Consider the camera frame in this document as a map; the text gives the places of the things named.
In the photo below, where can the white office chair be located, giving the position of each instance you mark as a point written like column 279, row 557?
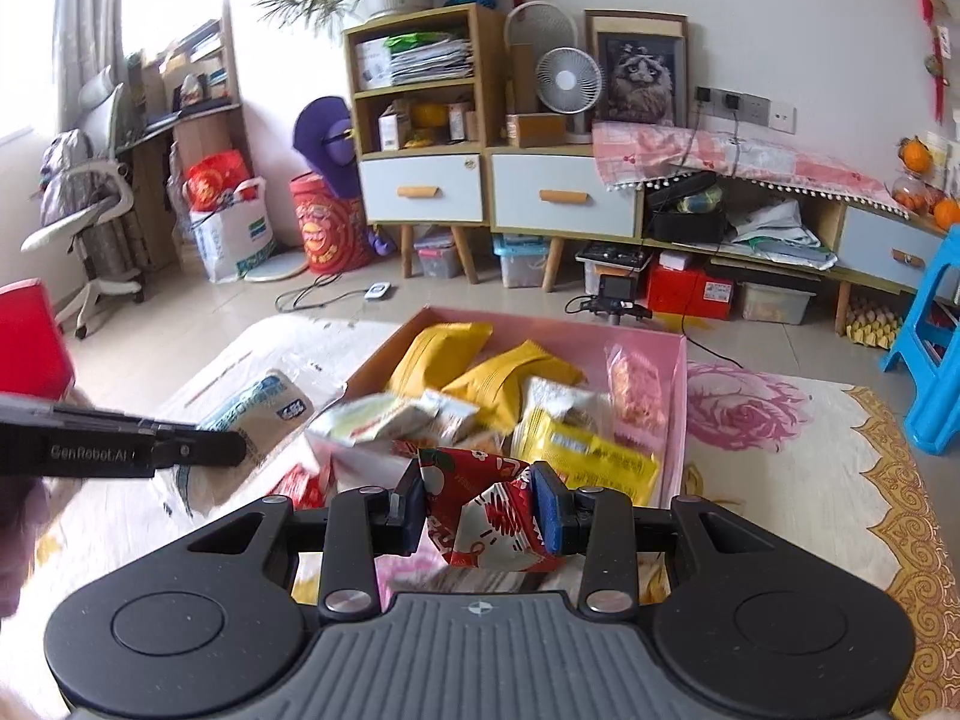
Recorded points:
column 83, row 196

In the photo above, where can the pink rice cracker pack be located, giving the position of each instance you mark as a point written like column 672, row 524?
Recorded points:
column 637, row 391

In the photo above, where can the pink cardboard box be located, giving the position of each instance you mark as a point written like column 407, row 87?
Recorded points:
column 583, row 345

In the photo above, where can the framed cat picture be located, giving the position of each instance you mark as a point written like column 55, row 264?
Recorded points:
column 643, row 57

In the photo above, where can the yellow snack bag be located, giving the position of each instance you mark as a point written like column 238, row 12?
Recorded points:
column 496, row 386
column 437, row 356

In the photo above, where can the wooden cabinet white drawers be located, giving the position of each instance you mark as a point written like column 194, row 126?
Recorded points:
column 483, row 182

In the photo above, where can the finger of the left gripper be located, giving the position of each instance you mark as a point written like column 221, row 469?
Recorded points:
column 185, row 445

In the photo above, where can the white desk fan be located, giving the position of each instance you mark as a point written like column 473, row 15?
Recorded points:
column 569, row 83

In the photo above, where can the red cylindrical gift box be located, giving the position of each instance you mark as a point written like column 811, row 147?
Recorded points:
column 334, row 231

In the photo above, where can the yellow printed snack pack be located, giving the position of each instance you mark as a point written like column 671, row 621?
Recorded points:
column 584, row 460

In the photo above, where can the floral tablecloth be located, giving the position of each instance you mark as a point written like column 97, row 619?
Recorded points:
column 822, row 464

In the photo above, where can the white paper shopping bag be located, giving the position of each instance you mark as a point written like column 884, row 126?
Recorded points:
column 228, row 216

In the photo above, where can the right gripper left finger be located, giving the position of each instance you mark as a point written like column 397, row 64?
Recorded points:
column 351, row 533

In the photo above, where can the white snack packet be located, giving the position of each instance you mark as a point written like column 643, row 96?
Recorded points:
column 573, row 406

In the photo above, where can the red white candy bag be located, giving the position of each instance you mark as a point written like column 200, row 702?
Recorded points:
column 480, row 512

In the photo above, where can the purple plush toy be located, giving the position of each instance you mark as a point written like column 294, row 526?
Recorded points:
column 323, row 138

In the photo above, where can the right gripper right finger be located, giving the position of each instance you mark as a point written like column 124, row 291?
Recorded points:
column 603, row 526

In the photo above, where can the cream green biscuit pack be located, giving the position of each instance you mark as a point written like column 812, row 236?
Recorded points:
column 372, row 418

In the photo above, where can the pink cloth on shelf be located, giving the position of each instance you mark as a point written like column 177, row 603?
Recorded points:
column 635, row 154

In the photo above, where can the red storage box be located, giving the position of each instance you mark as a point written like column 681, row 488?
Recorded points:
column 691, row 292

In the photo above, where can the blue plastic stool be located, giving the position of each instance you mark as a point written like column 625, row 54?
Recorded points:
column 930, row 354

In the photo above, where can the white blue snack pack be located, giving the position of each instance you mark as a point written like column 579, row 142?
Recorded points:
column 267, row 410

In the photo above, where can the low wooden tv shelf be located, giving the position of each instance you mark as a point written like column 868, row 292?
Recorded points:
column 788, row 231

